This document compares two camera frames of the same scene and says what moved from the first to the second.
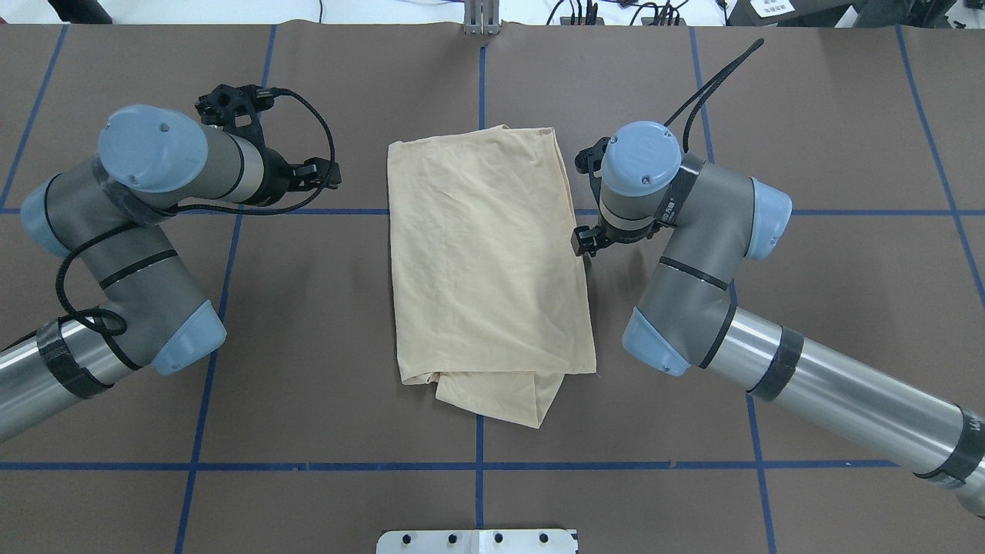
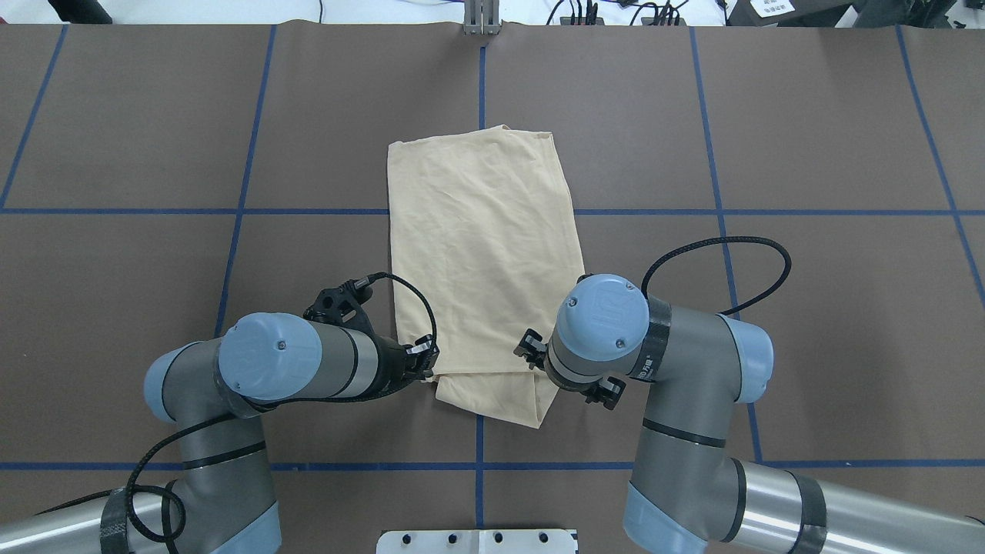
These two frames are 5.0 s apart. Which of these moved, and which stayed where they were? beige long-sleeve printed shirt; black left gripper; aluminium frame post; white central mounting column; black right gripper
Moved: black right gripper; black left gripper
Stayed: white central mounting column; beige long-sleeve printed shirt; aluminium frame post
